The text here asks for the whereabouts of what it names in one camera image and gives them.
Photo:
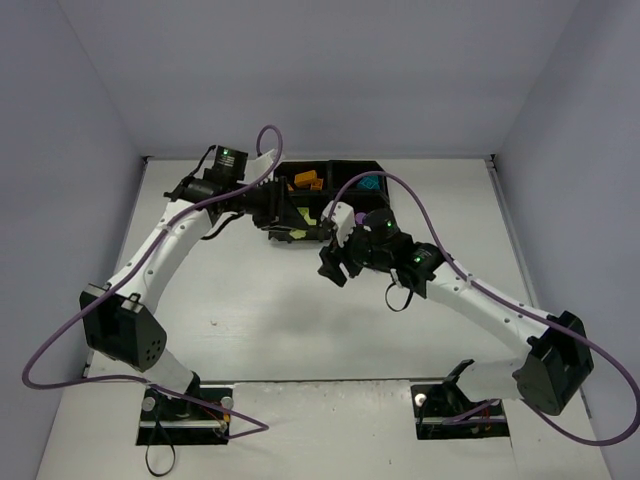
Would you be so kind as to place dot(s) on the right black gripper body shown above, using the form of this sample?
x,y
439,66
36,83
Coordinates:
x,y
342,256

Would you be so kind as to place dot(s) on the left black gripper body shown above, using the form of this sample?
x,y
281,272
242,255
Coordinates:
x,y
273,206

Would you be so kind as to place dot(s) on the lime small lego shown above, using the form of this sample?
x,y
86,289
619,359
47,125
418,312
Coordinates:
x,y
298,234

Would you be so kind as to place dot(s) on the orange long lego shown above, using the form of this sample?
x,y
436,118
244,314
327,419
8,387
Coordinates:
x,y
305,179

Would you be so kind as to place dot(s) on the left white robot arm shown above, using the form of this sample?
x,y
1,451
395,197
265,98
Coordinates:
x,y
119,320

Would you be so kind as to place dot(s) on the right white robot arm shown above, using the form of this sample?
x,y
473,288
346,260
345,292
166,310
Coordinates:
x,y
545,367

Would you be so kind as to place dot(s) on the lime lego in tray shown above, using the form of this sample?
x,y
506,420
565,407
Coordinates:
x,y
304,212

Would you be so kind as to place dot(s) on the teal lego in tray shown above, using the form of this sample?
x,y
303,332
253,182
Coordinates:
x,y
369,182

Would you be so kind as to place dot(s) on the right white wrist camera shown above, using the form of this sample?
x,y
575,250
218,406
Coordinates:
x,y
341,217

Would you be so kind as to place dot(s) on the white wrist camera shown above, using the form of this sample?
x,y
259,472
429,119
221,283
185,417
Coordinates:
x,y
257,167
341,217

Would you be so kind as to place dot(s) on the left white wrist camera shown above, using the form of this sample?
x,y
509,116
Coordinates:
x,y
257,167

